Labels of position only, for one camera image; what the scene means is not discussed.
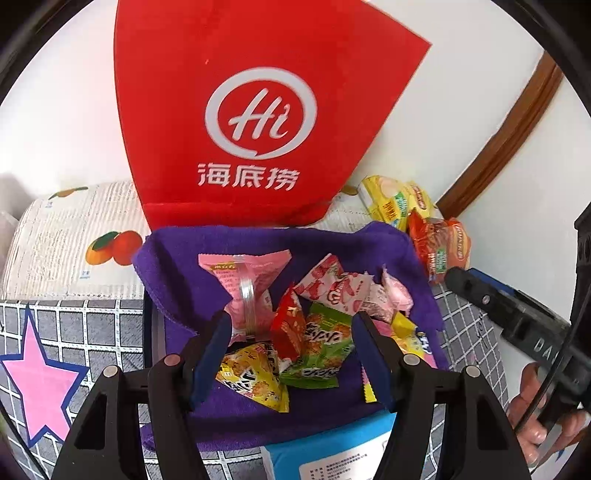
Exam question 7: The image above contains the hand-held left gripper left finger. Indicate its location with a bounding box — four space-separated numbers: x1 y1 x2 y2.
51 311 233 480

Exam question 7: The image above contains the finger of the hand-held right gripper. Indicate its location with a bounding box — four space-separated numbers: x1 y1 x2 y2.
464 269 517 300
444 267 525 335

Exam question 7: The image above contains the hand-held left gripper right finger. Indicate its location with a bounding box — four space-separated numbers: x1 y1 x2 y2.
352 313 527 480

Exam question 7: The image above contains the yellow snack packet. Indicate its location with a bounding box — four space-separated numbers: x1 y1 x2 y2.
216 344 291 413

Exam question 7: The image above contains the yellow pink chip bag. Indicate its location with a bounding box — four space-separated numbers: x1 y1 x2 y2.
390 314 439 370

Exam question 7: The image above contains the green snack packet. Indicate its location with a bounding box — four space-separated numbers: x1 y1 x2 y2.
278 302 356 388

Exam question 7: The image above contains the small pale pink packet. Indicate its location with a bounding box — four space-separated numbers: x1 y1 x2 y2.
365 284 393 321

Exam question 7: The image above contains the pink peach snack packet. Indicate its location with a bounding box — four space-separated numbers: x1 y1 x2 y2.
381 270 414 319

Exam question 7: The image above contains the red snack packet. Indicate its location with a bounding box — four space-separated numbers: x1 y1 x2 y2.
269 288 308 361

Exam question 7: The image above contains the white red strawberry packet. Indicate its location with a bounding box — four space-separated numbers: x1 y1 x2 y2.
294 254 375 319

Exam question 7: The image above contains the person's right hand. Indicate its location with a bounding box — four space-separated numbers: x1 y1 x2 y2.
508 362 587 467

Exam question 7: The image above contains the purple towel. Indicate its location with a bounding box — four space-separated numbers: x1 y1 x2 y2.
131 220 451 453

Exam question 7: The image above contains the orange chip bag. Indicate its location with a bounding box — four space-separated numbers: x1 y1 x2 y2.
409 210 472 284

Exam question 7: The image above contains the blue tissue pack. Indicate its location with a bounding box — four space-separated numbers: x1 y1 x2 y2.
261 411 398 480

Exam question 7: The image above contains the grey checked bedsheet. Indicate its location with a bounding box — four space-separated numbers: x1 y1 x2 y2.
0 277 513 480

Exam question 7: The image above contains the red paper bag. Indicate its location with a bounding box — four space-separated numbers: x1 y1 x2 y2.
113 0 432 229

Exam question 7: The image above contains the black cable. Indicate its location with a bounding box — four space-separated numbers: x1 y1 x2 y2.
515 258 591 437

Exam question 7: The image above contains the wooden door frame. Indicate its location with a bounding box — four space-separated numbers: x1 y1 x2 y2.
436 51 564 213

